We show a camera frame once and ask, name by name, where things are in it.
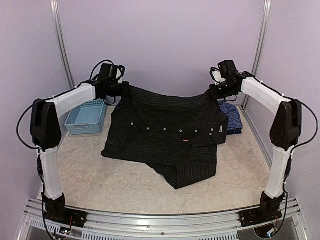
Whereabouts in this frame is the black pinstriped long sleeve shirt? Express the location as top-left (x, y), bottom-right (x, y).
top-left (101, 82), bottom-right (228, 189)

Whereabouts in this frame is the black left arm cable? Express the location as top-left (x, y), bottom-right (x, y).
top-left (16, 59), bottom-right (126, 151)

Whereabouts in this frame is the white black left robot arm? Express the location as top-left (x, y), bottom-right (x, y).
top-left (30, 60), bottom-right (126, 224)

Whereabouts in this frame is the right aluminium corner post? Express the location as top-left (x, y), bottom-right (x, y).
top-left (241, 0), bottom-right (273, 111)

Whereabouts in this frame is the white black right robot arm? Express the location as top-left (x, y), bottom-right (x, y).
top-left (209, 60), bottom-right (302, 227)

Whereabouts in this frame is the light blue plastic basket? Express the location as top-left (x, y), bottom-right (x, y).
top-left (64, 99), bottom-right (107, 135)

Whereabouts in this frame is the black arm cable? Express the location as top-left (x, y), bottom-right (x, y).
top-left (16, 59), bottom-right (126, 151)
top-left (249, 73), bottom-right (318, 236)

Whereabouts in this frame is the left aluminium corner post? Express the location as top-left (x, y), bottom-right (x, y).
top-left (49, 0), bottom-right (75, 88)

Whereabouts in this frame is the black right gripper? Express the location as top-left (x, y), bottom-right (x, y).
top-left (210, 80), bottom-right (237, 99)

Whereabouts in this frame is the blue checked folded shirt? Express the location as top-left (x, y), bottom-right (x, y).
top-left (218, 101), bottom-right (243, 135)

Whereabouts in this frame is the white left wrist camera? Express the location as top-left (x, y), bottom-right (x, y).
top-left (115, 65), bottom-right (126, 84)

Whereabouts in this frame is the aluminium front rail frame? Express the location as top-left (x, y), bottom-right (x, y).
top-left (17, 197), bottom-right (311, 240)

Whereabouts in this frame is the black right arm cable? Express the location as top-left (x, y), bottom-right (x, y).
top-left (249, 73), bottom-right (318, 236)

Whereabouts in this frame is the aluminium corner post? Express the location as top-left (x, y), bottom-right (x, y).
top-left (241, 0), bottom-right (273, 111)
top-left (49, 0), bottom-right (75, 88)

